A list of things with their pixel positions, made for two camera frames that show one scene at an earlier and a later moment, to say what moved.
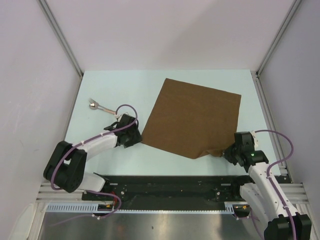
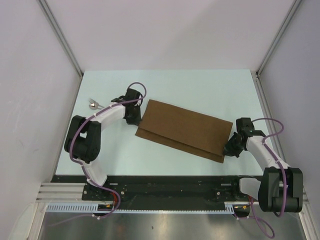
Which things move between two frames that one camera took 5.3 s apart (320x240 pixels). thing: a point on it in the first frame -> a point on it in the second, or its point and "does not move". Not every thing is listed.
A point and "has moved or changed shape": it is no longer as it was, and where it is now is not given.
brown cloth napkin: x=191 y=120 has moved or changed shape
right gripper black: x=226 y=154 -> x=229 y=150
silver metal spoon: x=94 y=106 does not move
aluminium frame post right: x=258 y=76 does not move
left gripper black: x=136 y=138 -> x=135 y=121
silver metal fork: x=92 y=100 does not move
